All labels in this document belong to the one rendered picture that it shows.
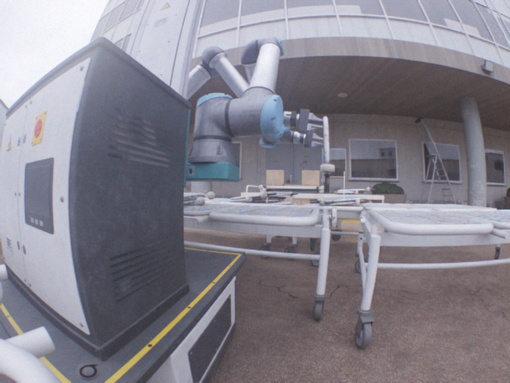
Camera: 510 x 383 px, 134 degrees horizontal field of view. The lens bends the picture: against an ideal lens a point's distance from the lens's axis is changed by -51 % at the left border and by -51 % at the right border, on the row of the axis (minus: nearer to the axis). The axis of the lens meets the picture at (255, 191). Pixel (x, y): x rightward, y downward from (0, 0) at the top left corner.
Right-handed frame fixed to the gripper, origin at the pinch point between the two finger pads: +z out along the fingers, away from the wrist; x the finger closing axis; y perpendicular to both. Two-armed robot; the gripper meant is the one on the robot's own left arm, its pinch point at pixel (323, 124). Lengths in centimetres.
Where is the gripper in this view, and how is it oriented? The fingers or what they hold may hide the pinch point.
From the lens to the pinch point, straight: 120.9
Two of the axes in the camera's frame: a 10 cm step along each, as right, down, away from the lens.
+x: -1.8, 9.8, 0.5
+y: 3.1, 0.1, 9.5
